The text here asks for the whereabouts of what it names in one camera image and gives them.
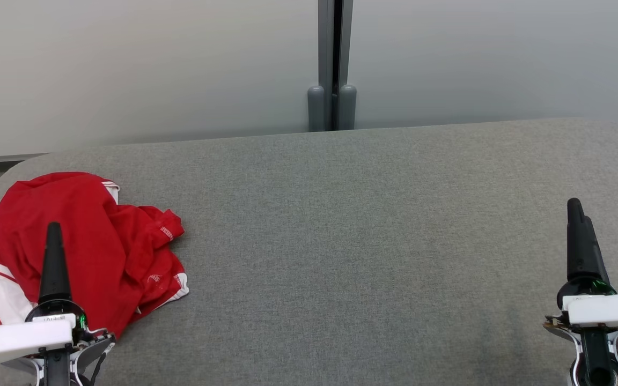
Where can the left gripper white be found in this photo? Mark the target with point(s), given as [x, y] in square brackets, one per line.
[14, 340]

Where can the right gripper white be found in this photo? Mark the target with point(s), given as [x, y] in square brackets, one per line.
[609, 310]

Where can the red basketball jersey white sleeves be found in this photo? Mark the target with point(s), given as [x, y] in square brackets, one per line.
[46, 203]

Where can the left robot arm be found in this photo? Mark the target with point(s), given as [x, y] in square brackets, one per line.
[81, 355]

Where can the grey metal partition post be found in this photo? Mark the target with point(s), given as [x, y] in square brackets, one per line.
[331, 53]

